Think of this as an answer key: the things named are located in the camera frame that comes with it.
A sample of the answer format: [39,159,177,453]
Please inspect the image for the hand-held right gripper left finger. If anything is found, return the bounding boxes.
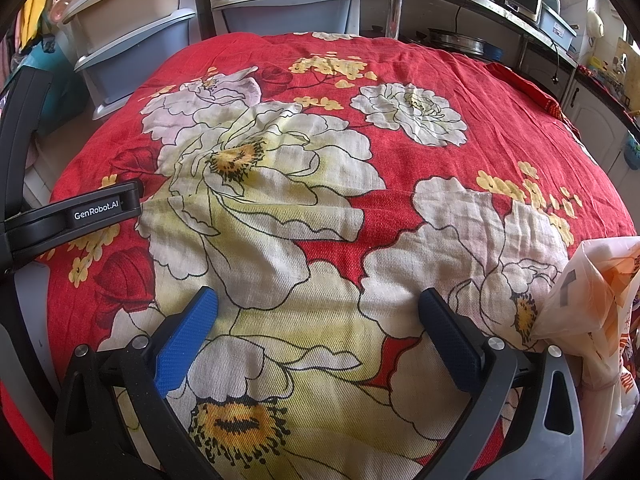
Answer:
[52,286,220,480]

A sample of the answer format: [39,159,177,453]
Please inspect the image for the grey blue plastic drawer unit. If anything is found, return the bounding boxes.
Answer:
[210,0,362,41]

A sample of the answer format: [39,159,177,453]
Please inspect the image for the metal kitchen shelf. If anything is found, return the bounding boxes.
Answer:
[357,0,593,81]

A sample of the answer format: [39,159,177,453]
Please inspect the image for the teal hanging basket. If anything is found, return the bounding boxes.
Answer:
[622,132,640,171]

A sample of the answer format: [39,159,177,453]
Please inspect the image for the white kitchen cabinets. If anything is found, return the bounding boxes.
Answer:
[560,67,640,186]

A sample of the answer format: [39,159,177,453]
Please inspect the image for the beige blue plastic drawer unit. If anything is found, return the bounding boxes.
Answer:
[55,0,197,122]

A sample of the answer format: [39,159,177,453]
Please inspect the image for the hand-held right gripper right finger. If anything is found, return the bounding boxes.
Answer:
[419,287,586,480]

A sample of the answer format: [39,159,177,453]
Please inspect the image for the red floral blanket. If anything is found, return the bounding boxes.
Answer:
[0,30,640,480]

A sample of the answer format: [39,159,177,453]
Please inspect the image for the yellow hanging cloth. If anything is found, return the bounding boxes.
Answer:
[12,0,48,56]

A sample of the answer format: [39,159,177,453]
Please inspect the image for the orange white plastic bag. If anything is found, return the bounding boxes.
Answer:
[530,237,640,480]

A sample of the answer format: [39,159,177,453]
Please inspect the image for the blue storage box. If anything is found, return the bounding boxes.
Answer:
[537,0,578,51]

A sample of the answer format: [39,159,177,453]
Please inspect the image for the teal plastic tub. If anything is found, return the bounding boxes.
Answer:
[0,40,88,126]

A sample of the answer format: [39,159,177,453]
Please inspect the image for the black kitchen countertop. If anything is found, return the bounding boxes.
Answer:
[575,62,640,136]

